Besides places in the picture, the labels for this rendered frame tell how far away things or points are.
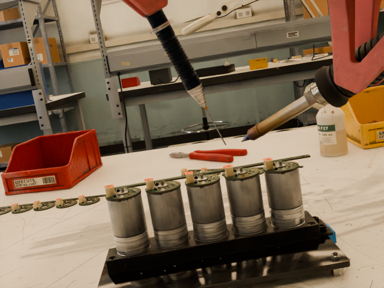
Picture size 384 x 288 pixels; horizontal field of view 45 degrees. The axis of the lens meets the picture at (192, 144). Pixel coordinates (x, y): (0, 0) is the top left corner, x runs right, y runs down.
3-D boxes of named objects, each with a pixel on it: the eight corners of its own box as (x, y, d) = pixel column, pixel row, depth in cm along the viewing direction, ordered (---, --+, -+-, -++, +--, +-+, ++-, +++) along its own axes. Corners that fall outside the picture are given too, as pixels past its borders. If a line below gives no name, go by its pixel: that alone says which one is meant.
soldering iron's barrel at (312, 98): (249, 149, 30) (329, 103, 25) (238, 127, 30) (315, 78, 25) (262, 143, 31) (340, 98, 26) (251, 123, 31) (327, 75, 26)
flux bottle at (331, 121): (318, 151, 59) (310, 74, 57) (346, 148, 59) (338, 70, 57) (322, 158, 56) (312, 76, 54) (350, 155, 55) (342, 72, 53)
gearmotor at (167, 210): (192, 256, 32) (180, 187, 31) (157, 263, 32) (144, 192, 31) (190, 243, 34) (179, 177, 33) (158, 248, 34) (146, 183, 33)
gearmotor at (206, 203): (232, 250, 32) (221, 179, 31) (197, 256, 32) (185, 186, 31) (227, 236, 34) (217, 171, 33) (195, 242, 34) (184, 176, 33)
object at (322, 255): (315, 233, 35) (314, 219, 35) (352, 276, 28) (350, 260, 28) (109, 269, 35) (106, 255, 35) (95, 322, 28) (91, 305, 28)
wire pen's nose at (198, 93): (195, 110, 30) (184, 90, 30) (209, 101, 31) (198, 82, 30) (200, 111, 29) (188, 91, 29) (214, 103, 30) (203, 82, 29)
